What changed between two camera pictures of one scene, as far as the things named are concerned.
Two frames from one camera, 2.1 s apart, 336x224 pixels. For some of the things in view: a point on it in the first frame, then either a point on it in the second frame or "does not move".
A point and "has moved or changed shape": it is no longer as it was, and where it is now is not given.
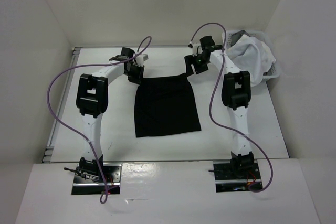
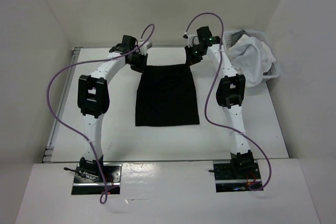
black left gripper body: [135, 73] to [137, 61]
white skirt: [253, 55] does not move
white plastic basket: [264, 36] does not move
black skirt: [165, 105] has moved or changed shape
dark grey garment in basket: [235, 36] does not move
